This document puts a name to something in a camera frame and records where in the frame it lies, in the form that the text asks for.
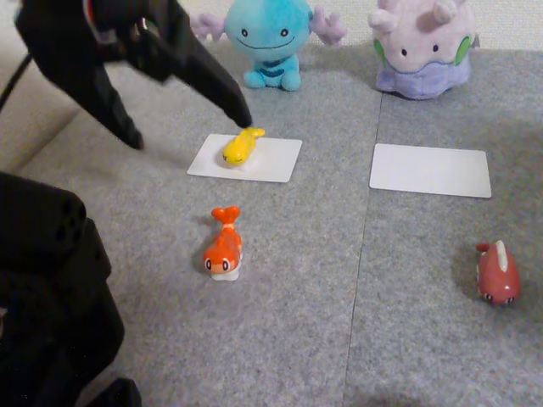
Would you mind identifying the yellow fish sushi figurine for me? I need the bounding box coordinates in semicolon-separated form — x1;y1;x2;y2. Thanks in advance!
221;125;266;170

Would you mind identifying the blue Wooper plush toy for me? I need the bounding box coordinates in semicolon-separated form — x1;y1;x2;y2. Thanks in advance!
188;0;348;92

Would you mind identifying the gray carpet tile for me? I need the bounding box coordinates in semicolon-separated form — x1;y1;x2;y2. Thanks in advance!
16;40;383;407

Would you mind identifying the white rectangular card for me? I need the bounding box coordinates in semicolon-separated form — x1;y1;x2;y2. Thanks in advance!
368;143;493;200
187;133;304;184

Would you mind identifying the red white servo cable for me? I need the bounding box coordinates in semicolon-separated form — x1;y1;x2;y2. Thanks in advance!
80;0;105;43

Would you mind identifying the thin black cable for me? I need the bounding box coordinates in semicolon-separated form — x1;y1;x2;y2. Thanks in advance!
0;53;34;112

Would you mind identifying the lilac Goomy plush toy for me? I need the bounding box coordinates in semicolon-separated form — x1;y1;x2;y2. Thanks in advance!
367;0;483;102

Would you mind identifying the orange fish sushi figurine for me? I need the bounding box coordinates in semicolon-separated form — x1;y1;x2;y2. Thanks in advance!
202;205;244;282

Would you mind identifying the red fish sushi figurine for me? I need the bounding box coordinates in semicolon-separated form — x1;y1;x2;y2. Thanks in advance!
474;240;523;306

